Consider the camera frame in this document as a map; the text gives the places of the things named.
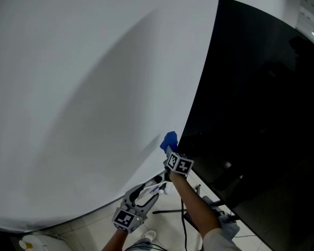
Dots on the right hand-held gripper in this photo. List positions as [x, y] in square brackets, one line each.
[180, 163]

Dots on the person's white shirt sleeve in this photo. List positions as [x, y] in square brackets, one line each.
[219, 240]

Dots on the white plastic jug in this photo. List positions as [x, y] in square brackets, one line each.
[42, 242]

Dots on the person's left forearm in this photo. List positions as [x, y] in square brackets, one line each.
[116, 240]

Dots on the black floor bar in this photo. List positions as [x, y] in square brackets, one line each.
[168, 211]

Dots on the black screen stand base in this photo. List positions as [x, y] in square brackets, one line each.
[222, 218]

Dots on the blue microfiber cloth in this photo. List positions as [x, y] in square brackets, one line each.
[170, 140]

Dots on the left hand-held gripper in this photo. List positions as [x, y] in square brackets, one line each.
[128, 218]

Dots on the person's right forearm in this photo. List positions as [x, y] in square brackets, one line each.
[193, 203]

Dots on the person's white shoe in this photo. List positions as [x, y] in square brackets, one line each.
[149, 235]

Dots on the large black TV screen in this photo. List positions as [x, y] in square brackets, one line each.
[264, 114]

